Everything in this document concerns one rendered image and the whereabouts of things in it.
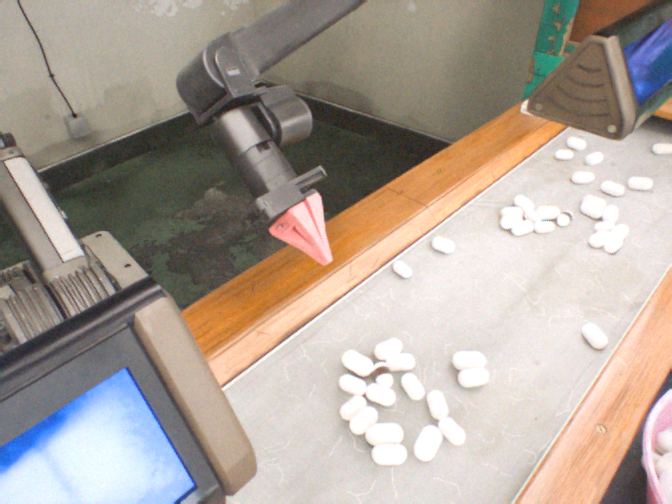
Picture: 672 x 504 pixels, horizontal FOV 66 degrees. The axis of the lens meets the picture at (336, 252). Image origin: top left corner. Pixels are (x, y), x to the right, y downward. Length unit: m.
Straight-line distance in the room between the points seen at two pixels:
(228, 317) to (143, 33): 2.12
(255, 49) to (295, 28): 0.10
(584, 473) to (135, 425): 0.46
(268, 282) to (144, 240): 1.48
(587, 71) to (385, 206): 0.45
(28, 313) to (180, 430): 0.54
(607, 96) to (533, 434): 0.34
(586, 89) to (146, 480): 0.39
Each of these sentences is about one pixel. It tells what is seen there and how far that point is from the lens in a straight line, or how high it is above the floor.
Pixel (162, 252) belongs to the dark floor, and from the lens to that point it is 2.05.
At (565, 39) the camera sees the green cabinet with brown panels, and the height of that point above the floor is 0.88.
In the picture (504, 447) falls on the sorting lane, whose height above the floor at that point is 0.74.
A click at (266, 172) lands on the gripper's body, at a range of 0.59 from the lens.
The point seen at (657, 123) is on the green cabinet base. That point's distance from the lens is 1.33.
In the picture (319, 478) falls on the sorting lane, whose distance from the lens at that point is 0.54.
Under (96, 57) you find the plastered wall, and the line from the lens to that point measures 2.55.
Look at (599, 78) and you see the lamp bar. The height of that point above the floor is 1.08.
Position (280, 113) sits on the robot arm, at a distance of 0.64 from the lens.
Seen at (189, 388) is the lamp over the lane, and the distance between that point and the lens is 0.17.
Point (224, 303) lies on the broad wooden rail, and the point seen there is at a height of 0.76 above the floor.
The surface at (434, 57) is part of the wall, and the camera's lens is 2.43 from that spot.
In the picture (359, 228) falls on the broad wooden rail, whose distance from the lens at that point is 0.77.
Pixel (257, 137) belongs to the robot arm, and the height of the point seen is 0.95.
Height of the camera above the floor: 1.22
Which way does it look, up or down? 39 degrees down
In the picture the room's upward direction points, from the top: straight up
